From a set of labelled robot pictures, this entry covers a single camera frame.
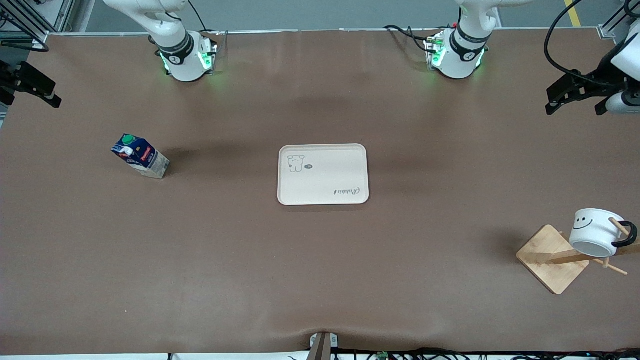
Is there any blue white milk carton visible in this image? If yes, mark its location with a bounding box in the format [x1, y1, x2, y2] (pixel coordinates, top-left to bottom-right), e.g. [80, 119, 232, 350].
[111, 133, 171, 180]

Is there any white smiley mug black handle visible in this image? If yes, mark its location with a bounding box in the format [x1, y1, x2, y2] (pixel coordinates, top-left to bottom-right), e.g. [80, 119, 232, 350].
[569, 208, 639, 259]

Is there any cream rabbit print tray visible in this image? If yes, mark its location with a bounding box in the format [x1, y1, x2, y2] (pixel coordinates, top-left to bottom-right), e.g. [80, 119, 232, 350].
[277, 144, 370, 206]

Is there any wooden mug stand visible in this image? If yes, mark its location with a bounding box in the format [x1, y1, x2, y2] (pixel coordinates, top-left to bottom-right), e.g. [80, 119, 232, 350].
[516, 217, 640, 296]

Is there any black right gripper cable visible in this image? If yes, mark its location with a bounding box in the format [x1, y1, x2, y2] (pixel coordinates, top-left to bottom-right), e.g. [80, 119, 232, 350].
[0, 30, 51, 54]

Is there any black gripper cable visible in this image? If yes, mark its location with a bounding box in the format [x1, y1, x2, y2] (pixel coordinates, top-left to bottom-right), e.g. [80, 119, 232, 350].
[0, 30, 51, 54]
[544, 0, 608, 88]

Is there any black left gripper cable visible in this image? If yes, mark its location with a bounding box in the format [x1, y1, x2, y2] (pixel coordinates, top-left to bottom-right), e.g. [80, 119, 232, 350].
[544, 0, 608, 88]

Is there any grey aluminium frame corner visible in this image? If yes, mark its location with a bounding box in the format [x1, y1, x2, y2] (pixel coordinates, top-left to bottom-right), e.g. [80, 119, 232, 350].
[597, 0, 640, 41]

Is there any grey aluminium frame post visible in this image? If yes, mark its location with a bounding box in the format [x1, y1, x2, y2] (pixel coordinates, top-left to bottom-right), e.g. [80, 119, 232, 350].
[42, 0, 96, 35]

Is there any metal base connector bracket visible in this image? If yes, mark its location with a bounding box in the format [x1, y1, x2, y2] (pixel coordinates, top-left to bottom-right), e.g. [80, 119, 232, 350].
[197, 31, 229, 76]
[424, 31, 447, 69]

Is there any black right base cable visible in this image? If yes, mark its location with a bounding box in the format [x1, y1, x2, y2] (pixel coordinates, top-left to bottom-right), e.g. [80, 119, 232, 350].
[187, 0, 222, 36]

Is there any black base cable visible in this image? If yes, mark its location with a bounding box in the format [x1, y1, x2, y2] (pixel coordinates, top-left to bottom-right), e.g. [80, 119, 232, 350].
[187, 0, 222, 36]
[384, 24, 437, 54]

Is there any black left base cable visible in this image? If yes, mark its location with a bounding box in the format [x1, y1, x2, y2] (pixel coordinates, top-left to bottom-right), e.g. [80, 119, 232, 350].
[384, 24, 437, 54]

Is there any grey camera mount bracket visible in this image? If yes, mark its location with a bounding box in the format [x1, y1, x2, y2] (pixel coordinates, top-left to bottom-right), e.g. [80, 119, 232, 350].
[309, 331, 339, 360]

